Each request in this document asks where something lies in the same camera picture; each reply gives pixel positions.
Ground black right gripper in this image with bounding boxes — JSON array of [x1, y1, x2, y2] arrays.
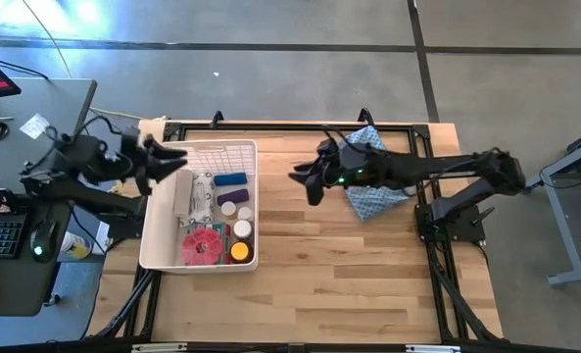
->
[[288, 138, 372, 207]]

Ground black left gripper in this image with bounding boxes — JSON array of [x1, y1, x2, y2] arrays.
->
[[133, 135, 189, 197]]

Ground white bar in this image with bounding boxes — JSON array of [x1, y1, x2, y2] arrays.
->
[[172, 169, 195, 220]]

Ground white wipes packet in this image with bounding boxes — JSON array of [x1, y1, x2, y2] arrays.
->
[[184, 172, 217, 227]]

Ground white plastic mesh basket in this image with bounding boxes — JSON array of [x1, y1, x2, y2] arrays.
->
[[138, 138, 260, 275]]

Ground purple bandage roll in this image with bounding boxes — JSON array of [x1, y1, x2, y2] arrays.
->
[[216, 188, 251, 207]]

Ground clear bottle white cap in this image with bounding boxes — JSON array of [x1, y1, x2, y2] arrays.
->
[[232, 219, 254, 241]]

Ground pink round pill organizer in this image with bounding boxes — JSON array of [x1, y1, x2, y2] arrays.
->
[[180, 226, 224, 267]]

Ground amber bottle yellow cap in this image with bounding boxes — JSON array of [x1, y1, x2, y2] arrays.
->
[[228, 240, 254, 265]]

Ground blue patterned folded cloth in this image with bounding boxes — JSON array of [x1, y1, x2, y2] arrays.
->
[[342, 126, 417, 222]]

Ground white box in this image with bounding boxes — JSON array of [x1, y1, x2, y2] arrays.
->
[[93, 221, 113, 256]]

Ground white yellow cup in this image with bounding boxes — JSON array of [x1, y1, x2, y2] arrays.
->
[[59, 230, 93, 260]]

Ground white paper note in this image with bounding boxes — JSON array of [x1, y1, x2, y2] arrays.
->
[[18, 113, 51, 140]]

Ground grey side desk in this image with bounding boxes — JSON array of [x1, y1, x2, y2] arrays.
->
[[0, 76, 98, 200]]

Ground dark grey desk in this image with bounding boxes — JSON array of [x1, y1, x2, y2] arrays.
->
[[0, 195, 75, 318]]

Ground grey blue metal bench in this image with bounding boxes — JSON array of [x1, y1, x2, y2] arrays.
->
[[516, 125, 581, 288]]

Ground black aluminium table frame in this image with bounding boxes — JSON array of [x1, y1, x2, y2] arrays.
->
[[86, 106, 507, 353]]

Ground yellow floor cable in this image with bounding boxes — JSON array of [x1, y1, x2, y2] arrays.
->
[[22, 0, 169, 123]]

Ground white bracket plate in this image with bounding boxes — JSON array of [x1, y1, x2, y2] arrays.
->
[[130, 342, 188, 353], [405, 344, 461, 353]]

